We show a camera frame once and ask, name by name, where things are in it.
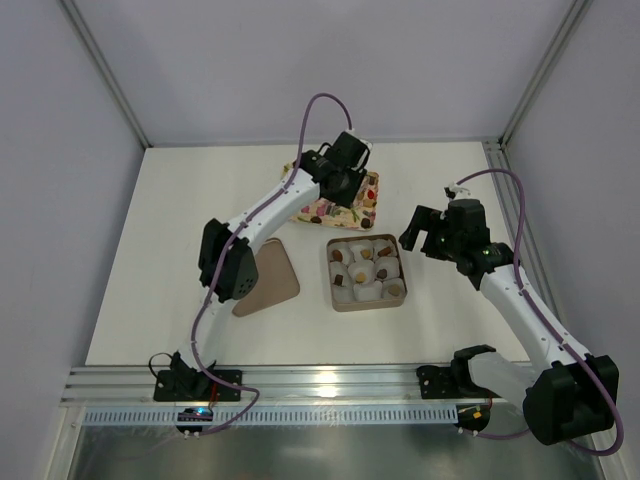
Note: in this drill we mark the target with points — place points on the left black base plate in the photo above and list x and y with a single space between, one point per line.
193 387

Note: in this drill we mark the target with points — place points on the aluminium rail frame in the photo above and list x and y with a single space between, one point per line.
131 385

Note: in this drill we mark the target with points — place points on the tan square tin box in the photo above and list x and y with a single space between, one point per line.
372 294

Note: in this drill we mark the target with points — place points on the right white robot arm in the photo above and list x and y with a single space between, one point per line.
565 392

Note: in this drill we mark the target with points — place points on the slotted grey cable duct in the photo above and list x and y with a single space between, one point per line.
274 415

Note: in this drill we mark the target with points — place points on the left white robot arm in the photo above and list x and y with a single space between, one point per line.
228 269

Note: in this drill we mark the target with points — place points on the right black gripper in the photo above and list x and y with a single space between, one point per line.
431 235

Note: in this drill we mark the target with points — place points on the dark chocolate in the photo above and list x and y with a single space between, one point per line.
338 281

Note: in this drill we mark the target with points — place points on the tan square tin lid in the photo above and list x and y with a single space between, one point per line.
277 282

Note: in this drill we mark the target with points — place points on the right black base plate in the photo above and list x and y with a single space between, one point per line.
447 382

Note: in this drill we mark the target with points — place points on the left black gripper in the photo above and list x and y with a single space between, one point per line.
353 181

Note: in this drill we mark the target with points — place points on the floral pattern tray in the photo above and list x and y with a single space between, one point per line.
360 216

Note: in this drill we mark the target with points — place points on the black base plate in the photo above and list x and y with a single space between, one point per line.
193 387
447 382

